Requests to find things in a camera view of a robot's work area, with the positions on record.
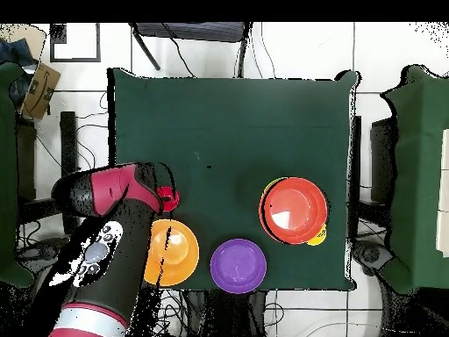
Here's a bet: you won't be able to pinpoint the wide shallow orange bowl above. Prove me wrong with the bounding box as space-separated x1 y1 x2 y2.
258 176 330 246

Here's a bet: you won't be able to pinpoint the large yellow bowl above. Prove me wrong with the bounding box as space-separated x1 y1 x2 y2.
143 219 200 287

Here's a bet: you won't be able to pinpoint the purple bowl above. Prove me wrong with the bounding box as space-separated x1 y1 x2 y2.
209 238 267 295

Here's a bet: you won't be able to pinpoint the red cup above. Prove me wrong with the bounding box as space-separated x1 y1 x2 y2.
155 185 181 213

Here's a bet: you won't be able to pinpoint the dark green tablecloth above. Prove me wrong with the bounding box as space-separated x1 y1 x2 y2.
106 67 362 292

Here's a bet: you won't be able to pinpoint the yellow cup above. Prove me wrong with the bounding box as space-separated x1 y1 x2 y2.
307 224 328 247

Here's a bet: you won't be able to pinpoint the dark grey chair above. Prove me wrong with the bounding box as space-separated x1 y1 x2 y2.
129 22 252 78

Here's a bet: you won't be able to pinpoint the black box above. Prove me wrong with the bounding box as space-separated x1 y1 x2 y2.
370 117 397 204

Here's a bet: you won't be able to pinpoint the black metal stand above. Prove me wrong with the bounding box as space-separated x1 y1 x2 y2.
15 111 80 236

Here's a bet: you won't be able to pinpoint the green clothed side table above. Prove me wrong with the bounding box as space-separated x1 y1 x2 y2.
380 64 449 294
0 61 36 289

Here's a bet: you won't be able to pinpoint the cardboard box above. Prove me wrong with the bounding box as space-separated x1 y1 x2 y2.
19 61 61 120

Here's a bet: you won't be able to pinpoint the white papers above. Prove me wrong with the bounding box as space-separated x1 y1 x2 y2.
435 128 449 259

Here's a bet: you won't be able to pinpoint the blue fabric bundle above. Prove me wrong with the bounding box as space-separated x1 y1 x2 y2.
0 36 38 68

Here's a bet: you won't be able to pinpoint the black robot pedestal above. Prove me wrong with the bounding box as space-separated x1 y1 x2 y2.
185 290 267 337

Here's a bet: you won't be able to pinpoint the tangled floor cables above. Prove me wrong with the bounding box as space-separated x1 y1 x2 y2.
15 90 287 337

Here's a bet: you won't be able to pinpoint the black square frame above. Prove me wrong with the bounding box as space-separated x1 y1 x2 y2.
49 23 102 63

